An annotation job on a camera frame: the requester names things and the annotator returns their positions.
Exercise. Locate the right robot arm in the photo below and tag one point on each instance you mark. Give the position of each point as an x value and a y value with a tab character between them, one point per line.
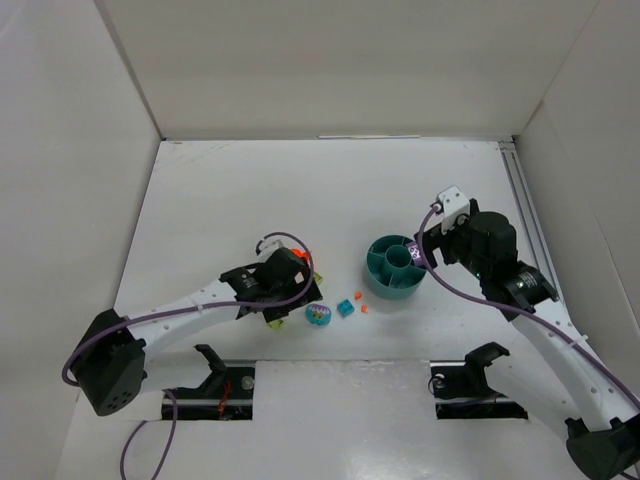
597	393

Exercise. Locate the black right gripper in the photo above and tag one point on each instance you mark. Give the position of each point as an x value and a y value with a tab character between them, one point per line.
435	248

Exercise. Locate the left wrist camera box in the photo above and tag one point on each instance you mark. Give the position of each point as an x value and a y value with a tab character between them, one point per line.
266	247

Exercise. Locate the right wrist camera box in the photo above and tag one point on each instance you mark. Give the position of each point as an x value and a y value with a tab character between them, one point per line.
452	203

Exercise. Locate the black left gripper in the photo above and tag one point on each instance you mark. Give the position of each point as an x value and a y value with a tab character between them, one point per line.
293	298

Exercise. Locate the orange funnel lego piece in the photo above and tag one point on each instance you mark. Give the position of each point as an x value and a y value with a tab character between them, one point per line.
302	254

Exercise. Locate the teal frog lotus lego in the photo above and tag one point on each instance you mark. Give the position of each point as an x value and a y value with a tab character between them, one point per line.
318	315

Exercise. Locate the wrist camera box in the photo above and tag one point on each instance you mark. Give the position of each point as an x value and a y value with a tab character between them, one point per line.
266	247
452	203

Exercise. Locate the aluminium rail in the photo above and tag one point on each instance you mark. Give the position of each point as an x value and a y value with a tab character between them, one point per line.
526	209

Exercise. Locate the teal square lego brick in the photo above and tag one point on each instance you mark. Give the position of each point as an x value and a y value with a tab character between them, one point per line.
345	308

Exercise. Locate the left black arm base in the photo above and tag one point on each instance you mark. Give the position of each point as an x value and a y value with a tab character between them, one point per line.
107	364

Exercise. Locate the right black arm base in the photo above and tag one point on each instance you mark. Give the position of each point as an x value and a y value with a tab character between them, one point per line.
603	454

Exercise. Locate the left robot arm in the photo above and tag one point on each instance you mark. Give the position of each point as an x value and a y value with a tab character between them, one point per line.
211	305

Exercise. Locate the teal round divided container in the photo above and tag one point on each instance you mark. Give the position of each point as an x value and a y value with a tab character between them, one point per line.
391	272

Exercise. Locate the purple curved lego brick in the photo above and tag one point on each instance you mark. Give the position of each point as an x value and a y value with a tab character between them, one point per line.
415	254

